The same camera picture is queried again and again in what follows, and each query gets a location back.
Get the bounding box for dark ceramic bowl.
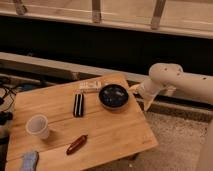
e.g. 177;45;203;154
98;84;129;110

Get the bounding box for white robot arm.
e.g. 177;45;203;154
129;63;213;171

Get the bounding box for black cables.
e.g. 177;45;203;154
0;78;18;128

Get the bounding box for wooden table board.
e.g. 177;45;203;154
6;82;158;171

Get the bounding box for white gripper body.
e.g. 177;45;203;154
137;78;164;100

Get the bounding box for red-brown sausage toy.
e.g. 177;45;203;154
66;135;87;155

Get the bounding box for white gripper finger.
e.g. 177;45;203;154
144;99;154;111
128;84;140;94

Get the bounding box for white plastic cup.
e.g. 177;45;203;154
25;114;50;139

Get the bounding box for blue cloth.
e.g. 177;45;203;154
20;151;39;171

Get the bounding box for black striped rectangular case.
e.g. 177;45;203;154
73;94;84;117

